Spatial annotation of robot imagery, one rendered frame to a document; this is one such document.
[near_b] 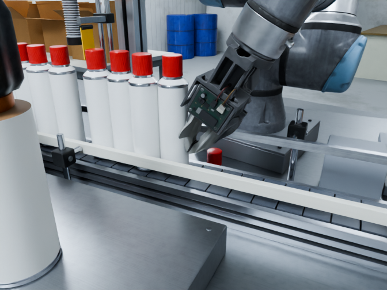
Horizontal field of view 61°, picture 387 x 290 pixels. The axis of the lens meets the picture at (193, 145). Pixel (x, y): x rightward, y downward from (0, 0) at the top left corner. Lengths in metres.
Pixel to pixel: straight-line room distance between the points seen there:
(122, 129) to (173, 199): 0.16
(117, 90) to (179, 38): 6.48
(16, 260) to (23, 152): 0.12
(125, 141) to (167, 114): 0.11
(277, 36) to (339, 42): 0.30
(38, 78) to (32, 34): 2.28
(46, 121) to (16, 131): 0.39
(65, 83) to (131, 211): 0.30
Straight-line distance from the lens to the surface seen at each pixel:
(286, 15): 0.43
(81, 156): 0.69
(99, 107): 0.63
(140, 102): 0.56
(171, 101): 0.54
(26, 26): 2.98
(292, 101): 1.24
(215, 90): 0.45
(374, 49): 5.96
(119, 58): 0.59
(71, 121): 0.71
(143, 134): 0.58
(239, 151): 0.75
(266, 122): 0.79
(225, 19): 8.19
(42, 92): 0.72
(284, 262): 0.51
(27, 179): 0.37
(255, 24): 0.43
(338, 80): 0.71
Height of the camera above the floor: 1.17
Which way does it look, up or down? 24 degrees down
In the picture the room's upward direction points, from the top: straight up
